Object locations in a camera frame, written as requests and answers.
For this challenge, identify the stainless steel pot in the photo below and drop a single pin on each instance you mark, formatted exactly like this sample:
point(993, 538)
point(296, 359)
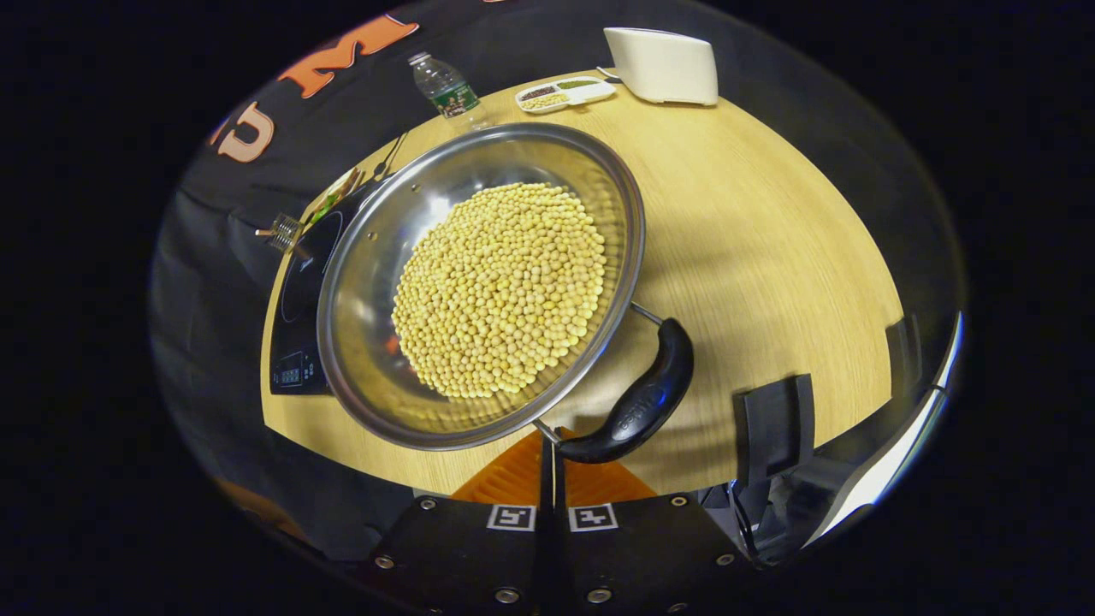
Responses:
point(368, 282)

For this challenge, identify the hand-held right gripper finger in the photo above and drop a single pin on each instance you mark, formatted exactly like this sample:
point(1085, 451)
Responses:
point(561, 496)
point(546, 496)

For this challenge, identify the pile of yellow soybeans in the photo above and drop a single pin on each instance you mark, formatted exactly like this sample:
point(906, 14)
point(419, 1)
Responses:
point(500, 291)

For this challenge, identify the white boxy appliance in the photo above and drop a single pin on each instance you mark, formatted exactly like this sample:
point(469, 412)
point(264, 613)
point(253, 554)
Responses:
point(667, 68)

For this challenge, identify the white divided bean dish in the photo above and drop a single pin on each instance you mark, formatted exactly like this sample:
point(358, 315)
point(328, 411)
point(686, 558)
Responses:
point(565, 94)

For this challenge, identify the small clear glass holder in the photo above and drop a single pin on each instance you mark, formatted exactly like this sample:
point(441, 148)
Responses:
point(284, 233)

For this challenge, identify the black induction cooktop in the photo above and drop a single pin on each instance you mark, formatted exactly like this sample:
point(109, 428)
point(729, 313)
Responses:
point(299, 291)

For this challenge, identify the clear plastic water bottle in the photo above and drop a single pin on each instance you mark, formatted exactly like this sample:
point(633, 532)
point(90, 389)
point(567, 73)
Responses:
point(445, 90)

